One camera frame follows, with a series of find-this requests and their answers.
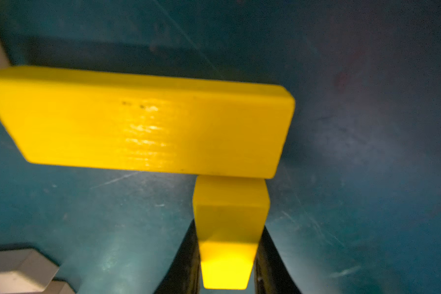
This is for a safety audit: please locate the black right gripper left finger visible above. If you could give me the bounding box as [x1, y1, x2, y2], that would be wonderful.
[154, 220, 200, 294]

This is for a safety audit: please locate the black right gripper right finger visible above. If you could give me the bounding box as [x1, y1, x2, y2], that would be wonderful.
[254, 227, 302, 294]

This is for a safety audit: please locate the yellow block bar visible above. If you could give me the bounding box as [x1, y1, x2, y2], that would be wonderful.
[192, 175, 270, 290]
[0, 66, 295, 179]

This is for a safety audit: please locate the yellow block top bar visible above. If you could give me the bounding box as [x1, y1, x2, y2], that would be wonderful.
[0, 66, 295, 179]

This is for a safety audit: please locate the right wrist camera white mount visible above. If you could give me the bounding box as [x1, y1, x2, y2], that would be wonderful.
[0, 249, 75, 294]

